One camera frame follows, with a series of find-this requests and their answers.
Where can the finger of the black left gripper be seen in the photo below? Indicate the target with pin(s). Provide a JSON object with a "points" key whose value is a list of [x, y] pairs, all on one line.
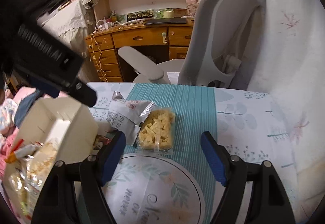
{"points": [[80, 92]]}

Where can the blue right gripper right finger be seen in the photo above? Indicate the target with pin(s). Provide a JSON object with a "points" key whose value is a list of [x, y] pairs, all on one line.
{"points": [[217, 157]]}

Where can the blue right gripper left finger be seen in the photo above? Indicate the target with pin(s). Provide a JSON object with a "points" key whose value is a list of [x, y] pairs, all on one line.
{"points": [[109, 155]]}

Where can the clear pouch red candy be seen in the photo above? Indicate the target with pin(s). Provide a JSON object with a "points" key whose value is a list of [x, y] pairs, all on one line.
{"points": [[100, 141]]}

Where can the pale pastry clear wrapper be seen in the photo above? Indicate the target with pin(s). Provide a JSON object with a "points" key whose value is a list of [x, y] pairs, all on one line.
{"points": [[39, 167]]}

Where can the Lipo white red biscuit pack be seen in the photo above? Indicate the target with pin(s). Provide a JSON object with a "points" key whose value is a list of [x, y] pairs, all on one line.
{"points": [[21, 151]]}

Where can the white silver foil snack bag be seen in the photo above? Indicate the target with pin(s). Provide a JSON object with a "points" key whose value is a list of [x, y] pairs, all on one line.
{"points": [[127, 115]]}

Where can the white plastic organizer tray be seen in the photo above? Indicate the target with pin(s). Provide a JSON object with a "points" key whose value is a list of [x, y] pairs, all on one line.
{"points": [[65, 119]]}

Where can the white lace covered furniture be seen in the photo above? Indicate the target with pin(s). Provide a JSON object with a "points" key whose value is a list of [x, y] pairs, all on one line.
{"points": [[71, 25]]}

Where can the puffed rice cake clear pack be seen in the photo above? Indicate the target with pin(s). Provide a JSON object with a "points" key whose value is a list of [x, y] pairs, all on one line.
{"points": [[157, 132]]}

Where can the navy blue garment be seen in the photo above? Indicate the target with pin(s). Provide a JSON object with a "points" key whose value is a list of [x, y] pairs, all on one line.
{"points": [[25, 106]]}

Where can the wooden desk with drawers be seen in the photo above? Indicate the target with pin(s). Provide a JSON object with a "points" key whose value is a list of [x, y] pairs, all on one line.
{"points": [[160, 43]]}

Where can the green wrapped small snack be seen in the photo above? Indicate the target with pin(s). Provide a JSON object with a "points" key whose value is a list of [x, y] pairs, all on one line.
{"points": [[23, 202]]}

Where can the black keyboard on desk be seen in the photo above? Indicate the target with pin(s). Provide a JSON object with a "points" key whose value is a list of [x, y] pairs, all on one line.
{"points": [[175, 20]]}

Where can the grey office chair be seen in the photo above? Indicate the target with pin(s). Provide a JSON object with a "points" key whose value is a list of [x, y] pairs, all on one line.
{"points": [[218, 41]]}

